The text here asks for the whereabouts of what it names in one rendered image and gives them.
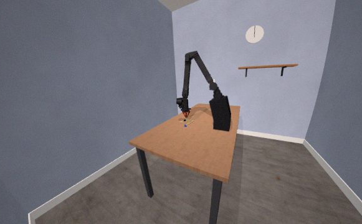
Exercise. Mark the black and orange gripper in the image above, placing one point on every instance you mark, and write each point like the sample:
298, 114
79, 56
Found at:
185, 110

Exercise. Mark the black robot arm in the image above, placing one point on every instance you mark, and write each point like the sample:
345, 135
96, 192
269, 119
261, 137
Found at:
213, 86

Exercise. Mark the tan square mat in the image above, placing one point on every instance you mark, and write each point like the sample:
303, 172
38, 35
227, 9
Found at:
188, 121

